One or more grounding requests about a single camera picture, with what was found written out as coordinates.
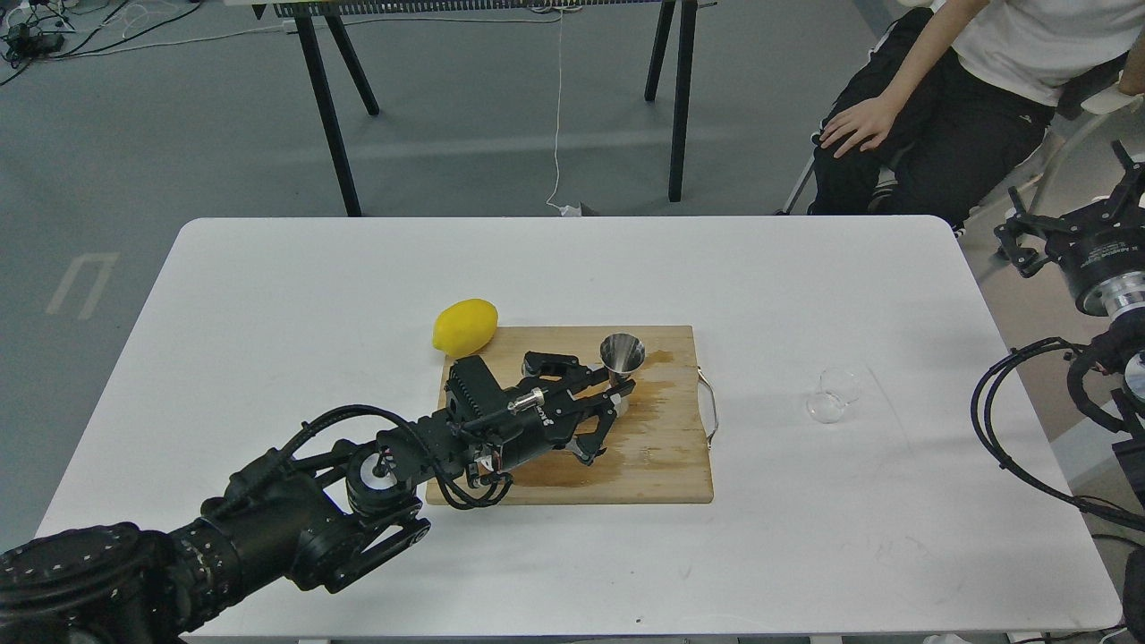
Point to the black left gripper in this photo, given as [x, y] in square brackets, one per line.
[548, 417]

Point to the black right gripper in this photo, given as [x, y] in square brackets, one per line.
[1104, 272]

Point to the steel jigger measuring cup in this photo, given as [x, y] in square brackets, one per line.
[621, 354]

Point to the clear glass cup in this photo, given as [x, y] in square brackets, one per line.
[836, 390]

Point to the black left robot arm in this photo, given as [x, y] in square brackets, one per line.
[338, 501]

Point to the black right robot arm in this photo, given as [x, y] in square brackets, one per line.
[1103, 383]

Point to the person's right hand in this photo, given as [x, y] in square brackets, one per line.
[862, 127]

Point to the wooden cutting board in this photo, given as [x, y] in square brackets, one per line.
[657, 452]

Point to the yellow lemon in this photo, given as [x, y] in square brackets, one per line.
[464, 328]

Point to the seated person white shirt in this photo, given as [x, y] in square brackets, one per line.
[981, 81]

